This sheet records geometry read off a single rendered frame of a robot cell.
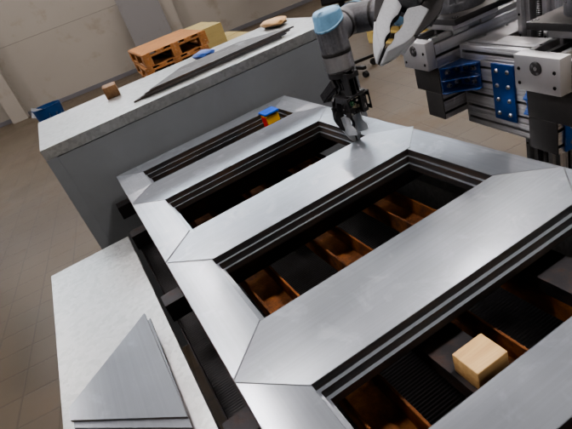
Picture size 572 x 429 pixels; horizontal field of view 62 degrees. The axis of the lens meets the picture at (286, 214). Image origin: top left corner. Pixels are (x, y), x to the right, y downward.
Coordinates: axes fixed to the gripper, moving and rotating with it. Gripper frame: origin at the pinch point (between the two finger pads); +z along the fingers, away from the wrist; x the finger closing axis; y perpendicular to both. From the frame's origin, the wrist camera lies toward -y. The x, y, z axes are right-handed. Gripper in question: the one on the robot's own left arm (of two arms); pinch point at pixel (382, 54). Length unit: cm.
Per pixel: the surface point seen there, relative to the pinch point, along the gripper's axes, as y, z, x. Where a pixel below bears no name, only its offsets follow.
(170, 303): 37, 59, 27
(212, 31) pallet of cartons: 536, -121, 334
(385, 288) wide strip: 16.1, 30.6, -14.7
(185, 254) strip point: 37, 47, 29
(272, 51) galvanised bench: 115, -23, 63
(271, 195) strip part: 52, 26, 20
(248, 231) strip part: 40, 36, 18
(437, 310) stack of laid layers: 12.7, 29.4, -23.2
